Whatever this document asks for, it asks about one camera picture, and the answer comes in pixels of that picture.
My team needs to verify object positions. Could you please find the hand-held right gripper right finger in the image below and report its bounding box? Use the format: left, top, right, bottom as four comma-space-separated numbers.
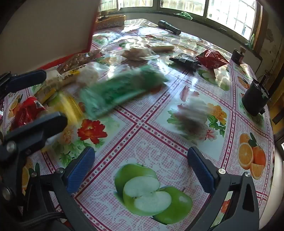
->
187, 146, 260, 231

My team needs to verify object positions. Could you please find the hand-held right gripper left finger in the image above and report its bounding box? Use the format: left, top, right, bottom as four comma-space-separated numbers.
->
25, 146, 105, 231

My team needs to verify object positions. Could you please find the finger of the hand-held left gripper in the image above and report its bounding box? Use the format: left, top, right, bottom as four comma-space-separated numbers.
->
0, 69, 47, 98
0, 112, 68, 169

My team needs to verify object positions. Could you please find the red snack packet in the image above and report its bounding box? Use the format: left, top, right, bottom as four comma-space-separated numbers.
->
10, 96, 48, 131
195, 49, 229, 70

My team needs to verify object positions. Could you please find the long yellow white snack packet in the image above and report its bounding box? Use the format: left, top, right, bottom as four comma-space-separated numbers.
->
34, 65, 88, 104

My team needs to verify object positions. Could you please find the clear peanut snack packet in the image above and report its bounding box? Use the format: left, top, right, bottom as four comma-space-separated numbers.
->
58, 51, 101, 74

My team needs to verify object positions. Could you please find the clear rice cracker berry packet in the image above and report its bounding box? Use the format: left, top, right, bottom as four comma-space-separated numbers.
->
173, 98, 211, 140

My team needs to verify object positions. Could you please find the red rimmed white tray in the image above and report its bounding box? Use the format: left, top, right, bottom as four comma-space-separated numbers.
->
0, 0, 101, 75

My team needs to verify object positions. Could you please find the white rice cake packet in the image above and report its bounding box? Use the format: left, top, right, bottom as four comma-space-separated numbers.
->
77, 62, 105, 86

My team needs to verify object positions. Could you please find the green snack packet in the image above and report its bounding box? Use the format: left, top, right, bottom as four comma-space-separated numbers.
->
79, 65, 169, 119

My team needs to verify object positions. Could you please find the clear fried dough twist packet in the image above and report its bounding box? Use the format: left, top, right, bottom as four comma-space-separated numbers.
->
121, 47, 156, 61

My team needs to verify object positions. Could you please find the black snack packet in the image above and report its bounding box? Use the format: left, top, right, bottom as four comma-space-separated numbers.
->
169, 53, 202, 72

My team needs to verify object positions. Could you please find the yellow snack bar packet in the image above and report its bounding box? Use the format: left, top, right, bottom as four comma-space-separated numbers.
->
147, 43, 175, 52

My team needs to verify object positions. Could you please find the fruit print tablecloth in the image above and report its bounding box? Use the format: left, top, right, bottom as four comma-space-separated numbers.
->
0, 19, 277, 231

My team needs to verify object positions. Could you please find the black cylindrical canister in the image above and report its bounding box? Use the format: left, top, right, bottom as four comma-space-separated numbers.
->
241, 76, 271, 116

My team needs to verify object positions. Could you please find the yellow cardboard tray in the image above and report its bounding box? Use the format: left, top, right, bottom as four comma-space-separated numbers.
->
95, 14, 126, 30

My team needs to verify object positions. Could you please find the small dark bottle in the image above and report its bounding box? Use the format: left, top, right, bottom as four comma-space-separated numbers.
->
231, 48, 244, 65

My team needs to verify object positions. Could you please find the black flashlight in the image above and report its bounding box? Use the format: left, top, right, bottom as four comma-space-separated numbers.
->
158, 20, 182, 35

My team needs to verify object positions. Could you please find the green cloth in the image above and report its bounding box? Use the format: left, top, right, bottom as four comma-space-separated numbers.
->
174, 11, 193, 21

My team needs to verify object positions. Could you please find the barred window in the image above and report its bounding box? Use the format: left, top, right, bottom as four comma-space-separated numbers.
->
98, 0, 264, 42

